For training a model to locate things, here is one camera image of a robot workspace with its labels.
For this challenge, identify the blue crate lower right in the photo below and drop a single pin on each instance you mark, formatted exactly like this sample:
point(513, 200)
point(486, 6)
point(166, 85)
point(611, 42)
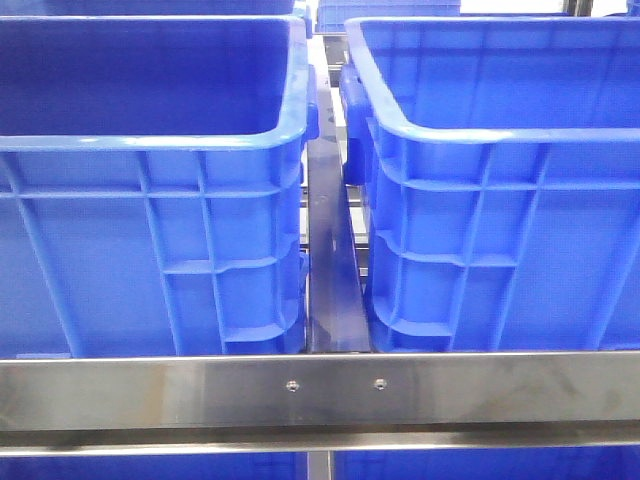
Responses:
point(602, 462)

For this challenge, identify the blue crate back middle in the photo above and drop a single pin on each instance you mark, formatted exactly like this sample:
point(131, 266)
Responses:
point(331, 15)

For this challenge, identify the blue crate lower left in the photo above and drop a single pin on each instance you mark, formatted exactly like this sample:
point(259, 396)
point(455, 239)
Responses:
point(197, 466)

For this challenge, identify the large blue crate left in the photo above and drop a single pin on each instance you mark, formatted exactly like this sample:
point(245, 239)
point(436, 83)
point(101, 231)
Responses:
point(151, 184)

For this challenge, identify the blue crate back left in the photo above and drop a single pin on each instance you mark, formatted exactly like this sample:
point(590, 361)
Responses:
point(173, 7)

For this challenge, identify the steel centre divider bar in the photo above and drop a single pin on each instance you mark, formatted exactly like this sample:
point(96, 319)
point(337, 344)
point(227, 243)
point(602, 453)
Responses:
point(337, 316)

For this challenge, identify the right rail screw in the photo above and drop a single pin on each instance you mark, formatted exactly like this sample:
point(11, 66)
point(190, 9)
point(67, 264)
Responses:
point(380, 384)

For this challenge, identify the rail screw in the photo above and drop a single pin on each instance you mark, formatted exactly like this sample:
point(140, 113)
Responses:
point(380, 384)
point(292, 385)

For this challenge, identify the left rail screw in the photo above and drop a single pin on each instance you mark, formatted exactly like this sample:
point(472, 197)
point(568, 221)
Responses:
point(292, 385)

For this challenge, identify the large blue crate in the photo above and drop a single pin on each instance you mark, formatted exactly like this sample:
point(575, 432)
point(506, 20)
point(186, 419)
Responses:
point(499, 157)
point(151, 184)

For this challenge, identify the steel front shelf rail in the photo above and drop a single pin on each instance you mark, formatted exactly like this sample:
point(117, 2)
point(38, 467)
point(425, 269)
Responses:
point(240, 403)

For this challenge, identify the large blue crate right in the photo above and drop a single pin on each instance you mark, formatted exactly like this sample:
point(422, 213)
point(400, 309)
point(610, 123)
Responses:
point(499, 157)

